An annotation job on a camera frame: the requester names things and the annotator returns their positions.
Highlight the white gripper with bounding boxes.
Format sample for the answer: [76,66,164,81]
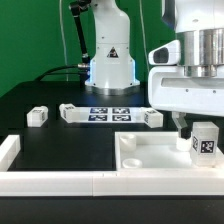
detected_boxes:
[148,40,224,139]

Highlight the white square table top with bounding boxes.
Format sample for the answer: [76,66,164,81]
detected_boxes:
[114,130,224,173]

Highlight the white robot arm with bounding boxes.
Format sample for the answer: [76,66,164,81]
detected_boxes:
[86,0,224,123]

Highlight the AprilTag marker sheet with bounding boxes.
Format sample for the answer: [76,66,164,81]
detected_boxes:
[80,107,143,123]

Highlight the white U-shaped obstacle fence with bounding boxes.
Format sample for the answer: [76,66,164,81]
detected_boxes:
[0,135,224,196]

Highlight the black cable bundle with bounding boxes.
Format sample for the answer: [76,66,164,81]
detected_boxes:
[34,63,92,83]

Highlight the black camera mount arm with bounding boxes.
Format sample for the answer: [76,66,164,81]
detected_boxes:
[69,0,91,63]

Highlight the white hanging cable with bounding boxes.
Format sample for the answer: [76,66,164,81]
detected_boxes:
[58,0,70,82]

